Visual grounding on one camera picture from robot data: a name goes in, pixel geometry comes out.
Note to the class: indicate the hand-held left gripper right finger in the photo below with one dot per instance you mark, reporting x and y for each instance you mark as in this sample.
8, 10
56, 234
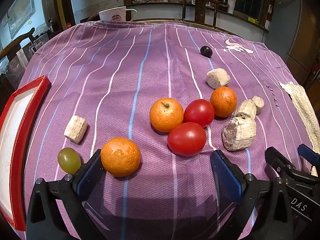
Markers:
225, 175

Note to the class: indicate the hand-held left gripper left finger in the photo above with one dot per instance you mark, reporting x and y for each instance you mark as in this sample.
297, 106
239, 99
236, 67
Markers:
87, 177

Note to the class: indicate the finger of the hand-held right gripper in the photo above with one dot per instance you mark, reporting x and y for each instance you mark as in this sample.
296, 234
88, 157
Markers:
308, 152
280, 158

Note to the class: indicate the green grape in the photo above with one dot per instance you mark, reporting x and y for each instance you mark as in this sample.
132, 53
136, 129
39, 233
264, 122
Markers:
69, 160

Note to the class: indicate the smooth orange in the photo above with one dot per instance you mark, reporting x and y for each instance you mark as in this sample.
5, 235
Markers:
120, 156

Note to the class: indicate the large pale sugarcane chunk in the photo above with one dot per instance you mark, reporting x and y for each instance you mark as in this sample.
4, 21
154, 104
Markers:
238, 133

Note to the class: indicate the small round sugarcane chunk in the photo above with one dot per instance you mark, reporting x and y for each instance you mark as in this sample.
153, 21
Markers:
259, 103

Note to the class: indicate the orange with green stem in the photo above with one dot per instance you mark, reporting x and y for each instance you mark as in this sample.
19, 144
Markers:
166, 115

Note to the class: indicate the red rimmed white tray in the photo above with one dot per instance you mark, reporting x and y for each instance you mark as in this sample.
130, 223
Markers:
10, 142

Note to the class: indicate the cream loofah cloth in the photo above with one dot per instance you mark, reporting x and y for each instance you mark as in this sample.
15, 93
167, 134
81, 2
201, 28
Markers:
300, 105

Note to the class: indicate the red tomato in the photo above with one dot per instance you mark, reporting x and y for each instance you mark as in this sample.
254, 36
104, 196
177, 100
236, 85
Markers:
186, 139
199, 112

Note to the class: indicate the purple striped tablecloth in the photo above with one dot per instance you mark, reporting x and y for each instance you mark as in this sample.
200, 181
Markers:
125, 67

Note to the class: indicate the dark purple grape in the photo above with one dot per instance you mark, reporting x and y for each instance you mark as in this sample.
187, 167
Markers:
206, 51

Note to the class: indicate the grey refrigerator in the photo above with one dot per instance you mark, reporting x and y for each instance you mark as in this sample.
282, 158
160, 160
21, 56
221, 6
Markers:
287, 17

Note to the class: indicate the clear glass jug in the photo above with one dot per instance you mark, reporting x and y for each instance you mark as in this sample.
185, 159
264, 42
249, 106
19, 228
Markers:
38, 42

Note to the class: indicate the curved wooden chair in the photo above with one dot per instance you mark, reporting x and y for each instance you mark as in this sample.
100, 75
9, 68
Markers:
15, 42

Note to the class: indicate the white tumbler with straw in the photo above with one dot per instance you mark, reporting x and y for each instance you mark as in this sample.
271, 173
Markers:
231, 3

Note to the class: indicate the white cartoon mug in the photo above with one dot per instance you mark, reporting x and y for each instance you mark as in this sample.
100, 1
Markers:
113, 15

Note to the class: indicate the dark wooden chair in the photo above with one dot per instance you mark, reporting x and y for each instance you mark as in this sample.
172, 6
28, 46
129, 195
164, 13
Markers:
200, 7

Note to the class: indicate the framed wall picture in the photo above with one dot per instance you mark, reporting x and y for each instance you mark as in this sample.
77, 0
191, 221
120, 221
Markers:
17, 12

